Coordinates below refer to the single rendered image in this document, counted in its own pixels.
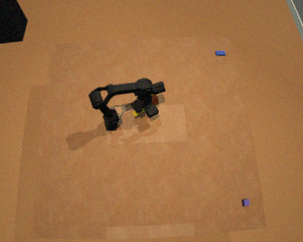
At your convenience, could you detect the small blue block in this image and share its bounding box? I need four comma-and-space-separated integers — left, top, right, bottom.
215, 51, 226, 56

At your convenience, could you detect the small purple block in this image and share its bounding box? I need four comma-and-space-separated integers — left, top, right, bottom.
242, 199, 250, 206

